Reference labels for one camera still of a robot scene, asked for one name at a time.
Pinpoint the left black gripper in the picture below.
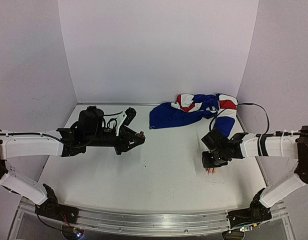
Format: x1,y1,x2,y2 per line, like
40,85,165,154
86,127,146,156

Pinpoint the dark red nail polish bottle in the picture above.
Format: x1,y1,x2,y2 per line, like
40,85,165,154
139,131,145,139

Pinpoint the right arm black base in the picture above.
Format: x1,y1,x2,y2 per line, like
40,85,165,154
227,188,272,229

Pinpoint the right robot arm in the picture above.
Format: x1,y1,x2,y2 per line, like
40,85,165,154
202,125,308,209

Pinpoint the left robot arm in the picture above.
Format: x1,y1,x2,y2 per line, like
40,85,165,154
0,106,145,219

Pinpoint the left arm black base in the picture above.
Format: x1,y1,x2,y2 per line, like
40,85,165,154
35,183,79,224

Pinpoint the mannequin hand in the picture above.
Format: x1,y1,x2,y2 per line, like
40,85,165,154
206,168,216,175

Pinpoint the blue red white jacket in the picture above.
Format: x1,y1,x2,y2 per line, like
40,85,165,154
149,93,238,137

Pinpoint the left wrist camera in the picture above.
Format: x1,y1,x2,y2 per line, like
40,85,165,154
115,107,136,137

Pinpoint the aluminium front rail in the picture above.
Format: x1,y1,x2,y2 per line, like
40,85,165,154
17,207,292,232

